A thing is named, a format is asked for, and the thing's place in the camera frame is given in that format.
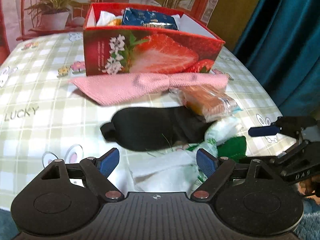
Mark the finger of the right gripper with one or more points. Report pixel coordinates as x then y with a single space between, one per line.
263 131
291 152

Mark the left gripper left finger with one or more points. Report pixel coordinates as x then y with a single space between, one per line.
96 172

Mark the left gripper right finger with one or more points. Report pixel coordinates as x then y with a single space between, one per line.
217 173

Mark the white green patterned cloth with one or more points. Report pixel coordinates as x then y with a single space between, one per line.
177 170

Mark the bread snack package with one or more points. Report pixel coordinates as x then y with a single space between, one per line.
206 101

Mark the black sleep mask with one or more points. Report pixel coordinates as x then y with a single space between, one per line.
143 129

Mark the pink knitted cloth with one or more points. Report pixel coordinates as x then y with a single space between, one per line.
112 89

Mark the orange floral quilted cloth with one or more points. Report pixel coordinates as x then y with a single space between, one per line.
115 22

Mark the blue snack bag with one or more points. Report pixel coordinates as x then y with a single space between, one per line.
148 19

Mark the white zippered pillow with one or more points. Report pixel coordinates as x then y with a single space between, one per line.
105 18

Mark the person's right hand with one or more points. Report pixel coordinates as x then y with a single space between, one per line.
308 186

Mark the blue fuzzy rug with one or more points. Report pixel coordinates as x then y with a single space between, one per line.
308 228

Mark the green checked bunny tablecloth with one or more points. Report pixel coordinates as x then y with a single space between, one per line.
44 117

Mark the teal blue curtain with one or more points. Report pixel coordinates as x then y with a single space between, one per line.
280 47

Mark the red strawberry cardboard box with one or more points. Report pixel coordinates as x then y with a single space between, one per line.
124 49

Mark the olive yellow wall panel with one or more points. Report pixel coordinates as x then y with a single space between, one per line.
230 18

